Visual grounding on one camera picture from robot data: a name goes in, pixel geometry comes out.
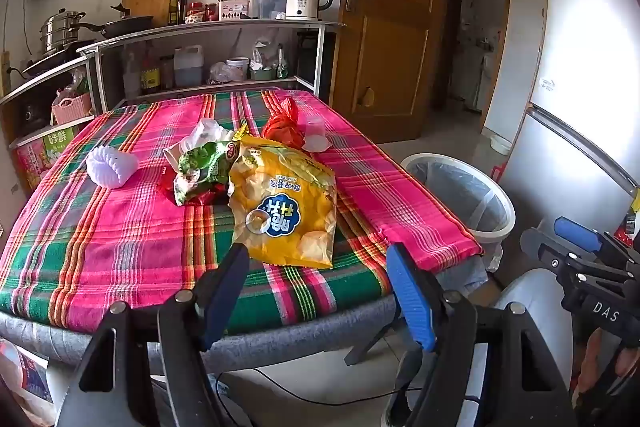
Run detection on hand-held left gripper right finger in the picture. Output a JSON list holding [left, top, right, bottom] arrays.
[[386, 243, 578, 427]]

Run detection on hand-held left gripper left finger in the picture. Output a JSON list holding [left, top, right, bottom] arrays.
[[55, 244, 251, 427]]

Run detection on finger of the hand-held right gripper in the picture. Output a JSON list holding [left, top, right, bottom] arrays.
[[554, 217, 640, 278], [520, 228, 636, 292]]

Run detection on white round trash bin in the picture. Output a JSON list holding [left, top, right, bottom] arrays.
[[400, 153, 517, 260]]

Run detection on yellow chip bag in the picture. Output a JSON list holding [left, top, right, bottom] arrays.
[[228, 134, 338, 270]]

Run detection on white paper carton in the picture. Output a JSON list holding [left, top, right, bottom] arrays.
[[163, 118, 236, 172]]

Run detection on clear plastic cup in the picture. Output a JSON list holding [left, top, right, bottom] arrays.
[[301, 116, 331, 152]]

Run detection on person's right hand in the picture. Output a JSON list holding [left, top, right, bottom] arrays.
[[575, 332, 640, 400]]

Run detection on white rounded object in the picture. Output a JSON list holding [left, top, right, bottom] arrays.
[[382, 267, 576, 427]]

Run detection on blue grey cloth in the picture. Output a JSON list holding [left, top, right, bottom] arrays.
[[435, 257, 490, 298]]

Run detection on red snack wrapper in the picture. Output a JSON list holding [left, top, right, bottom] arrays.
[[160, 179, 231, 208]]

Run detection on clear plastic bin liner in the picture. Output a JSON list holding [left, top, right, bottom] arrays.
[[407, 159, 506, 273]]

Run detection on pink green plaid blanket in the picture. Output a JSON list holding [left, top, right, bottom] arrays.
[[0, 89, 483, 333]]

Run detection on green snack bag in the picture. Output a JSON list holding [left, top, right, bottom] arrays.
[[172, 139, 238, 208]]

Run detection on white foam fruit net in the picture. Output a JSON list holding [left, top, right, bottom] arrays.
[[86, 146, 140, 189]]

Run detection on red plastic bag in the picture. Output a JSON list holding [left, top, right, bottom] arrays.
[[261, 97, 306, 150]]

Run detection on silver refrigerator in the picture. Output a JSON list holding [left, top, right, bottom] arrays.
[[482, 0, 640, 248]]

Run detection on printed plastic bag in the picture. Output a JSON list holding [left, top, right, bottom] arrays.
[[0, 339, 53, 403]]

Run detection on white round container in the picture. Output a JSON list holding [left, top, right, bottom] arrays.
[[226, 57, 250, 80]]

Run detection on white plastic jug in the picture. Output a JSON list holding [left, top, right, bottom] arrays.
[[173, 45, 205, 88]]

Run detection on green bowl with bags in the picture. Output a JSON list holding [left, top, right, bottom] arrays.
[[249, 39, 281, 81]]

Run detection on red green cardboard box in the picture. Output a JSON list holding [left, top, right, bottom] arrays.
[[12, 125, 81, 188]]

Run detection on yellow label bottle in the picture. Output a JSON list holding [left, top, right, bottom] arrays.
[[140, 42, 161, 95]]

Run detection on clear plastic bottle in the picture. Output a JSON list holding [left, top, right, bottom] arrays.
[[122, 52, 142, 100]]

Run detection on pink plastic basket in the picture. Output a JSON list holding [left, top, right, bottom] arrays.
[[51, 92, 93, 125]]

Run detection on black appliance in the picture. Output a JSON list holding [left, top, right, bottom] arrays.
[[297, 32, 336, 95]]

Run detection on metal kitchen shelf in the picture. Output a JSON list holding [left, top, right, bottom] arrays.
[[0, 19, 346, 148]]

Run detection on wooden door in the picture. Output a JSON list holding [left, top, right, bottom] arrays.
[[330, 0, 451, 145]]

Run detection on dark cooking pot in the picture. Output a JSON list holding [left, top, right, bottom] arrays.
[[15, 99, 51, 132]]

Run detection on pink utensil box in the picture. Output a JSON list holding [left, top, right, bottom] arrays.
[[209, 0, 251, 22]]

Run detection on red lidded jar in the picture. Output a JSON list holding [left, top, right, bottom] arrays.
[[187, 2, 219, 22]]

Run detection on black wok pan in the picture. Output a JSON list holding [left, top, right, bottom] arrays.
[[80, 4, 155, 40]]

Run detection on clear storage box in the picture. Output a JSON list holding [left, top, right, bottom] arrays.
[[248, 0, 288, 20]]

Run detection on black induction cooktop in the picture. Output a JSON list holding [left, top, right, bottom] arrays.
[[22, 39, 96, 75]]

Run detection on steel steamer pot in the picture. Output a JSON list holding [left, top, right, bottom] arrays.
[[40, 8, 87, 52]]

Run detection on black floor cable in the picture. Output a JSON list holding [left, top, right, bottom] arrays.
[[215, 367, 401, 427]]

